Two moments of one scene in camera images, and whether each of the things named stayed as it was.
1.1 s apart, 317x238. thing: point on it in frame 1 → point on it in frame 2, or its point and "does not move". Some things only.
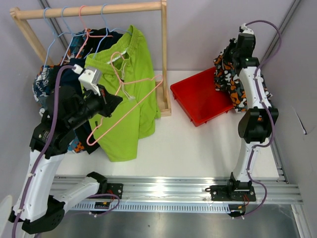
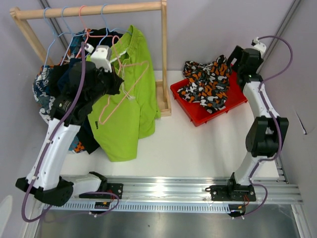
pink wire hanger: (121, 85) → (122, 64)
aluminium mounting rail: (269, 189) does not move
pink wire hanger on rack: (87, 34) does not move
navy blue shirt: (70, 77) does not move
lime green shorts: (126, 73) does not move
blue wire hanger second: (71, 33) does not move
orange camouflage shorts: (227, 78) → (209, 83)
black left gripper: (108, 102) → (116, 81)
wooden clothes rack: (18, 14) does not move
